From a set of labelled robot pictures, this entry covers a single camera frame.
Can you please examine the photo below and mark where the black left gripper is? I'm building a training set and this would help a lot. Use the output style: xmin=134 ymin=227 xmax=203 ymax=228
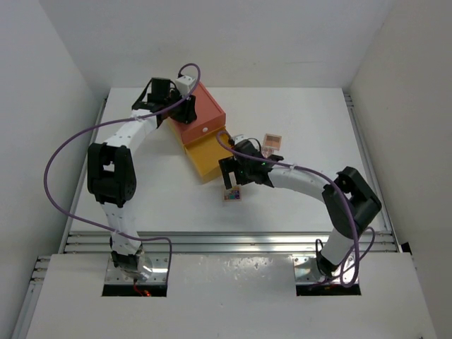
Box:
xmin=162 ymin=88 xmax=196 ymax=124

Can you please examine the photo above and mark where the metal base plate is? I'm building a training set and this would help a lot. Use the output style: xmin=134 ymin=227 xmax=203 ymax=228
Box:
xmin=105 ymin=254 xmax=168 ymax=285
xmin=292 ymin=254 xmax=355 ymax=285

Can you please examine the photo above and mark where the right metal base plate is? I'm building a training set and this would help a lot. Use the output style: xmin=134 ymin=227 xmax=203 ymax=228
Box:
xmin=292 ymin=254 xmax=355 ymax=285

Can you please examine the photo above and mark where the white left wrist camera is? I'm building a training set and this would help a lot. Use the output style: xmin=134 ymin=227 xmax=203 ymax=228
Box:
xmin=174 ymin=75 xmax=196 ymax=97

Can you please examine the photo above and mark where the yellow drawer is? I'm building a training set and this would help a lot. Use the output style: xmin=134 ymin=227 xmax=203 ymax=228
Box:
xmin=184 ymin=127 xmax=232 ymax=184

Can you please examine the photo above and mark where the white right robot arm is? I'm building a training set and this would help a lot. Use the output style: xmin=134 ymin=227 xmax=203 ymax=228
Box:
xmin=218 ymin=136 xmax=382 ymax=278

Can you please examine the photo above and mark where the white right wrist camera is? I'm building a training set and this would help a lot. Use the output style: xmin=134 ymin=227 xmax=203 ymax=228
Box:
xmin=234 ymin=134 xmax=245 ymax=143

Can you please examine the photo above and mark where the white front cover panel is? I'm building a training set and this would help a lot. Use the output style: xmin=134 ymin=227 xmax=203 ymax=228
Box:
xmin=28 ymin=253 xmax=436 ymax=338

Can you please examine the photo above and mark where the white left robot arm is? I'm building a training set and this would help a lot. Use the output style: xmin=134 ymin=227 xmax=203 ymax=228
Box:
xmin=87 ymin=75 xmax=197 ymax=282

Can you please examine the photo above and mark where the orange drawer box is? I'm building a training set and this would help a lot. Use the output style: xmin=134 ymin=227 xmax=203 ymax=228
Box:
xmin=167 ymin=83 xmax=226 ymax=145

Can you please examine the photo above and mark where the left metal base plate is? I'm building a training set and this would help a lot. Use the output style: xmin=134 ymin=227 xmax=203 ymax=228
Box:
xmin=105 ymin=254 xmax=168 ymax=285

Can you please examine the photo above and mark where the colourful eyeshadow palette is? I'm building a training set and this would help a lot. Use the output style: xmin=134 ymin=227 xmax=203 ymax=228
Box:
xmin=222 ymin=186 xmax=242 ymax=202

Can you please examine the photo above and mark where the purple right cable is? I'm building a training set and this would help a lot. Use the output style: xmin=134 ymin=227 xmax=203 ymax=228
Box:
xmin=215 ymin=131 xmax=376 ymax=287

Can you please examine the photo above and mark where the purple cable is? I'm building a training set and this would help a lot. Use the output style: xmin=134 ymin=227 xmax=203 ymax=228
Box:
xmin=43 ymin=63 xmax=202 ymax=282
xmin=215 ymin=131 xmax=376 ymax=287

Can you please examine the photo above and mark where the aluminium frame rail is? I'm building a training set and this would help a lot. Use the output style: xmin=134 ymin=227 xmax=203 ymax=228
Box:
xmin=59 ymin=231 xmax=402 ymax=254

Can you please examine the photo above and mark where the brown eyeshadow palette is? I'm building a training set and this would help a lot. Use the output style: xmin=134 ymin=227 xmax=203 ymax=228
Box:
xmin=263 ymin=133 xmax=282 ymax=150

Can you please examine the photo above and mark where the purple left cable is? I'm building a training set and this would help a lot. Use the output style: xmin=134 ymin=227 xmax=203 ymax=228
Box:
xmin=43 ymin=63 xmax=202 ymax=282

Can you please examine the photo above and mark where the pink eyeshadow palette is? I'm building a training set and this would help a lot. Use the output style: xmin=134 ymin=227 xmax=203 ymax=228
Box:
xmin=261 ymin=147 xmax=275 ymax=158

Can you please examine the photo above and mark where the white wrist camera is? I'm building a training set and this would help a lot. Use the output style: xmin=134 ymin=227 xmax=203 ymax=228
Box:
xmin=174 ymin=75 xmax=196 ymax=97
xmin=234 ymin=134 xmax=245 ymax=143

